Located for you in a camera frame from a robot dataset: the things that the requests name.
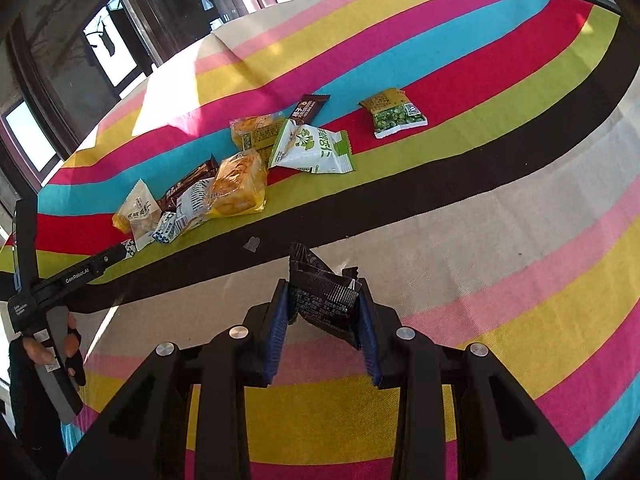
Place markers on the dark brown snack bar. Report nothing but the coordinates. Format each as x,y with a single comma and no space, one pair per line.
309,106

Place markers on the black snack packet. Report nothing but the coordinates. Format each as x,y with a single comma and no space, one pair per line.
320,300

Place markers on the white green snack packet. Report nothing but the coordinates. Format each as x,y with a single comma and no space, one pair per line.
310,150

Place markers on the green yellow pea packet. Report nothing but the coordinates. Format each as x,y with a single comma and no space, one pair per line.
395,115

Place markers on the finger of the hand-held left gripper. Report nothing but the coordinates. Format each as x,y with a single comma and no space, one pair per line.
26,240
75,273

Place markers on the small clear plastic scrap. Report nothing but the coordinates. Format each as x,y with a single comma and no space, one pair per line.
251,243

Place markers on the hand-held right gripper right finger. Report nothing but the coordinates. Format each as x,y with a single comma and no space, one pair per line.
368,332

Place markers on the person's left hand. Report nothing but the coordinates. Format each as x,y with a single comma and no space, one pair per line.
40,354

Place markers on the orange yellow bread packet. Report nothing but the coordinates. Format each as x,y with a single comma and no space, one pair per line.
255,127
237,185

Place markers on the white yellow snack packet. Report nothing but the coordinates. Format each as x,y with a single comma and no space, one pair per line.
135,207

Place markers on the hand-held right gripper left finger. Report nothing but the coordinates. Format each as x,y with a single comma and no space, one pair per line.
276,332

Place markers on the brown chocolate bar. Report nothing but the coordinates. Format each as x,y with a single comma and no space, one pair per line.
186,183

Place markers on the striped colourful cloth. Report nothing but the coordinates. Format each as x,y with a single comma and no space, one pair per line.
450,240

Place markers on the blue white snack packet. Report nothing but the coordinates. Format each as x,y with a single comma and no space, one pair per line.
129,248
167,228

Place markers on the clear white snack packet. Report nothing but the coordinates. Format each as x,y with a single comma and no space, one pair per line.
192,202

